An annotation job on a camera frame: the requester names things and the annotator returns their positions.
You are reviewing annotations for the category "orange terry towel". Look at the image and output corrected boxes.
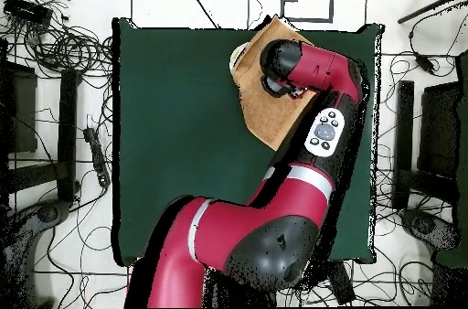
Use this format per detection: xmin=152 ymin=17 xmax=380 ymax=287
xmin=229 ymin=15 xmax=319 ymax=152

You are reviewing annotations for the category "black flat bar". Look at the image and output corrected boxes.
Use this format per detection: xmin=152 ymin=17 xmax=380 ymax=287
xmin=392 ymin=80 xmax=415 ymax=209
xmin=57 ymin=69 xmax=79 ymax=203

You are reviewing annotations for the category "dark green table cloth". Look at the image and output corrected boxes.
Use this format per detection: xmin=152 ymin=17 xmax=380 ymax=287
xmin=111 ymin=17 xmax=385 ymax=268

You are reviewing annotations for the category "black power adapter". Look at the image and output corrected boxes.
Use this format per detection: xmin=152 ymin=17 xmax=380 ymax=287
xmin=414 ymin=53 xmax=437 ymax=75

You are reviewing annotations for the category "black panel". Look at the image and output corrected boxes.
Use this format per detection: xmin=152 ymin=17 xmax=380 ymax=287
xmin=418 ymin=81 xmax=462 ymax=178
xmin=0 ymin=61 xmax=38 ymax=155

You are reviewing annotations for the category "black rod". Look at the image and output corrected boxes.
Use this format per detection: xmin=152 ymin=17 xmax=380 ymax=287
xmin=397 ymin=0 xmax=468 ymax=25

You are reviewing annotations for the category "grey chair base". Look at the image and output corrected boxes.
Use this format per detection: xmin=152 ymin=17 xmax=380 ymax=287
xmin=398 ymin=208 xmax=462 ymax=251
xmin=0 ymin=198 xmax=71 ymax=306

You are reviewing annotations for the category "black power strip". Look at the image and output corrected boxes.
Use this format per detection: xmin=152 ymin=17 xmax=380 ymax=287
xmin=323 ymin=260 xmax=356 ymax=305
xmin=82 ymin=125 xmax=112 ymax=188

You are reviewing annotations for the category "black rectangular box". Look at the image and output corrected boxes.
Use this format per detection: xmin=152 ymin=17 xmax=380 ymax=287
xmin=3 ymin=0 xmax=54 ymax=27

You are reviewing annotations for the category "long black cable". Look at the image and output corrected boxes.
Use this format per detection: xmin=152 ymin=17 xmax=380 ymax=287
xmin=178 ymin=0 xmax=220 ymax=29

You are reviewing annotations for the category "tangle of black cables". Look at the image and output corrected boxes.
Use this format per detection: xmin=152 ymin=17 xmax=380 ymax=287
xmin=0 ymin=0 xmax=114 ymax=80

